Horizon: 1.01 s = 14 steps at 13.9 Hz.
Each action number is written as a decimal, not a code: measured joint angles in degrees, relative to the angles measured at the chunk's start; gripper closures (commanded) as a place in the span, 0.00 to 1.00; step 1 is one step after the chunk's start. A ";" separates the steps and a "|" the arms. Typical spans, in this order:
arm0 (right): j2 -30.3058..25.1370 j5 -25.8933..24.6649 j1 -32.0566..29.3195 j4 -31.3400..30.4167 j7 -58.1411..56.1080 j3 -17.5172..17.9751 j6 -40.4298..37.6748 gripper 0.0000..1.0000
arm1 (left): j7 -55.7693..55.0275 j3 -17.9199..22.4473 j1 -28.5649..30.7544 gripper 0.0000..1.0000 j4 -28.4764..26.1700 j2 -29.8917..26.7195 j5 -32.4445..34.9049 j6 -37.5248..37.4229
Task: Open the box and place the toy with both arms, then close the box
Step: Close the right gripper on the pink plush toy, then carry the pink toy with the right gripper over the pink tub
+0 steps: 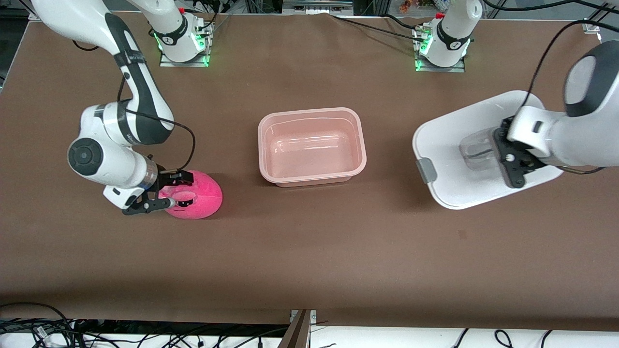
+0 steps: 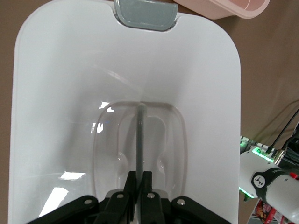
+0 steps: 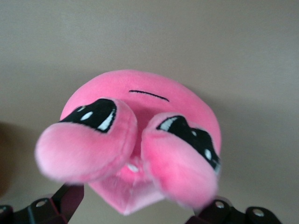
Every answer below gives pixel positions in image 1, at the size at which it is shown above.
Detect colourful background toys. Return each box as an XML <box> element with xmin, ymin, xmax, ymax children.
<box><xmin>399</xmin><ymin>0</ymin><xmax>453</xmax><ymax>13</ymax></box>

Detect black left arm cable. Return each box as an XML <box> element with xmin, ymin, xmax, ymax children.
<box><xmin>525</xmin><ymin>19</ymin><xmax>619</xmax><ymax>105</ymax></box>

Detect aluminium frame rail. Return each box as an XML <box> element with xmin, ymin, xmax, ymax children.
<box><xmin>282</xmin><ymin>0</ymin><xmax>354</xmax><ymax>15</ymax></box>

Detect brown table cover sheet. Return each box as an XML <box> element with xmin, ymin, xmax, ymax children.
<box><xmin>0</xmin><ymin>12</ymin><xmax>619</xmax><ymax>334</ymax></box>

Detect pink plastic storage box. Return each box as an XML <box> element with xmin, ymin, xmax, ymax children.
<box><xmin>258</xmin><ymin>107</ymin><xmax>367</xmax><ymax>188</ymax></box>

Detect tangled black floor cables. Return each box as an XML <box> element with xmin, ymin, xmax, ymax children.
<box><xmin>73</xmin><ymin>323</ymin><xmax>291</xmax><ymax>348</ymax></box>

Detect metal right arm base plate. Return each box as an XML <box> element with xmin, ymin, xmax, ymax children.
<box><xmin>160</xmin><ymin>22</ymin><xmax>213</xmax><ymax>68</ymax></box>

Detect metal table edge bracket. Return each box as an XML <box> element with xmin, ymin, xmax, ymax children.
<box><xmin>290</xmin><ymin>309</ymin><xmax>318</xmax><ymax>348</ymax></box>

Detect white container lid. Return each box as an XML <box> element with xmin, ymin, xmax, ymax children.
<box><xmin>412</xmin><ymin>90</ymin><xmax>565</xmax><ymax>210</ymax></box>

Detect looped black floor cable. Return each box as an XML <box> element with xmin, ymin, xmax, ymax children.
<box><xmin>0</xmin><ymin>302</ymin><xmax>75</xmax><ymax>348</ymax></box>

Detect long black table cable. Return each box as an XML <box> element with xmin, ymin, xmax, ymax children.
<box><xmin>330</xmin><ymin>14</ymin><xmax>422</xmax><ymax>40</ymax></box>

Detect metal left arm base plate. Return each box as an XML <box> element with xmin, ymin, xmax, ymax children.
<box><xmin>414</xmin><ymin>27</ymin><xmax>466</xmax><ymax>73</ymax></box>

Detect short black table cable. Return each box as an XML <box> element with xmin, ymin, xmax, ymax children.
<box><xmin>382</xmin><ymin>14</ymin><xmax>428</xmax><ymax>30</ymax></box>

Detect brown wooden post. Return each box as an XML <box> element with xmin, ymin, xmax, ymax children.
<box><xmin>278</xmin><ymin>309</ymin><xmax>311</xmax><ymax>348</ymax></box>

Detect pink plush toy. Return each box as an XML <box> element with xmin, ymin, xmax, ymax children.
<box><xmin>160</xmin><ymin>170</ymin><xmax>223</xmax><ymax>220</ymax></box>

